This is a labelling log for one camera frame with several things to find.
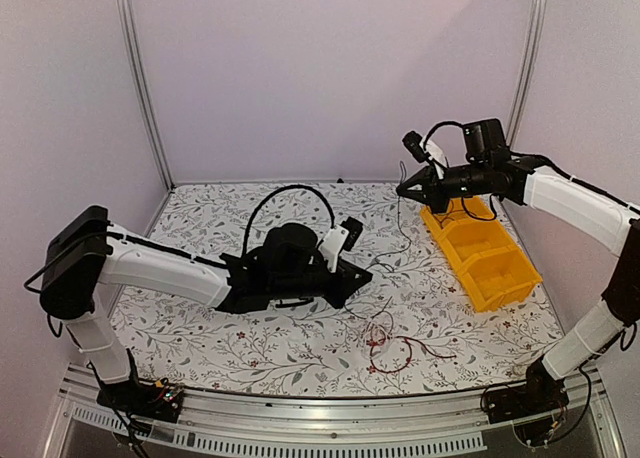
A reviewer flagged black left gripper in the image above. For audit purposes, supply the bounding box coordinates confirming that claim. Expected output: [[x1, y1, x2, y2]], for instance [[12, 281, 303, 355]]
[[271, 260, 373, 311]]

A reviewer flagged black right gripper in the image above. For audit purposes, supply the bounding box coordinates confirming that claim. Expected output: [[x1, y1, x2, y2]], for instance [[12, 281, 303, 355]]
[[398, 161, 491, 213]]

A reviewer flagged thin green wire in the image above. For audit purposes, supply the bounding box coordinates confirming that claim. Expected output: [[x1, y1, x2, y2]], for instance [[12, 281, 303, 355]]
[[344, 160, 426, 322]]

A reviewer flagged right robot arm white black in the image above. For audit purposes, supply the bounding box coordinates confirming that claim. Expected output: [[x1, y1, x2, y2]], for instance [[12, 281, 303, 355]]
[[396, 118, 639, 414]]

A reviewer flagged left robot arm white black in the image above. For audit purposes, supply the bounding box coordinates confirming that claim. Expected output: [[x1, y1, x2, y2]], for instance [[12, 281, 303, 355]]
[[24, 205, 372, 412]]

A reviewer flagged floral patterned table mat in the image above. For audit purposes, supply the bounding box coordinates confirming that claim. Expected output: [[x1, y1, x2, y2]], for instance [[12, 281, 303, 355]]
[[112, 183, 562, 397]]

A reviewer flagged yellow three-compartment bin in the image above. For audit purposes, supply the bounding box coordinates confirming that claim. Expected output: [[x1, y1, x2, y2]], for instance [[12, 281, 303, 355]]
[[420, 196, 542, 313]]

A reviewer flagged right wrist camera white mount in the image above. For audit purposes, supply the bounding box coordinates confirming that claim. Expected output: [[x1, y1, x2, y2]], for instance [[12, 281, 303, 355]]
[[402, 131, 448, 178]]

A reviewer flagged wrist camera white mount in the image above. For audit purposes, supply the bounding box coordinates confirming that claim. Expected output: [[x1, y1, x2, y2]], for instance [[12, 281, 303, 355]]
[[402, 131, 448, 178], [318, 217, 363, 273]]

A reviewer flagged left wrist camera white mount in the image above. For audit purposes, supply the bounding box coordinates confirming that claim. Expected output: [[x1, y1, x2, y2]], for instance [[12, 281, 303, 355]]
[[318, 217, 363, 273]]

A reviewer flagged right camera black cable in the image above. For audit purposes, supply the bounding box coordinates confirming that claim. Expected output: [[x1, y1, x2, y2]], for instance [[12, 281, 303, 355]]
[[422, 121, 469, 147]]

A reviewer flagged camera black cable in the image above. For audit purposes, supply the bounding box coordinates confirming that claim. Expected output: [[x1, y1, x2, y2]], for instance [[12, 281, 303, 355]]
[[422, 121, 469, 147], [242, 184, 336, 259]]

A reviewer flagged left camera black cable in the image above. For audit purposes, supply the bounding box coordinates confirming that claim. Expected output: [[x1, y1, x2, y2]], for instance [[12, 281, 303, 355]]
[[242, 184, 336, 259]]

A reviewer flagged front aluminium rail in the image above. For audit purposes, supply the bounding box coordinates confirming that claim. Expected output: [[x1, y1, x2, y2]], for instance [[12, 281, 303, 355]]
[[42, 365, 626, 458]]

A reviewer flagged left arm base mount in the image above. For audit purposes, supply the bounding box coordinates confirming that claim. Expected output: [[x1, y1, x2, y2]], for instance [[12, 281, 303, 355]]
[[97, 380, 184, 423]]

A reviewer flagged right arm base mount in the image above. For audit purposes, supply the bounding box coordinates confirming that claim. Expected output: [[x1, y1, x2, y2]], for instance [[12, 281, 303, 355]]
[[480, 378, 569, 448]]

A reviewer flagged right aluminium frame post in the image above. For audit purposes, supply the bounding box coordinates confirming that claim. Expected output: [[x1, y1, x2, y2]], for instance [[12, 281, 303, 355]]
[[506, 0, 547, 145]]

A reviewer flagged aluminium frame post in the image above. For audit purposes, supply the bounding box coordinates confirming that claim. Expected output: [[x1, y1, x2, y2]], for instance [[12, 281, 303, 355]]
[[506, 0, 547, 145], [116, 0, 175, 192]]

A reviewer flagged left aluminium frame post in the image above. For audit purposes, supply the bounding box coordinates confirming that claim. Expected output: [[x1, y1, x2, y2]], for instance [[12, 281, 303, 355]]
[[116, 0, 175, 192]]

